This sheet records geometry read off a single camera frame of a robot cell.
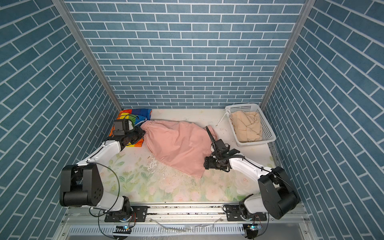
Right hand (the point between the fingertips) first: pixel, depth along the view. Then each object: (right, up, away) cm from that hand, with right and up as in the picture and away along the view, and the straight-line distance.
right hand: (208, 163), depth 88 cm
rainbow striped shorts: (-46, +10, +11) cm, 48 cm away
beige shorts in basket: (+29, +22, +17) cm, 40 cm away
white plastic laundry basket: (+40, +15, +10) cm, 44 cm away
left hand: (-38, +20, +3) cm, 43 cm away
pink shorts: (-16, +9, +9) cm, 20 cm away
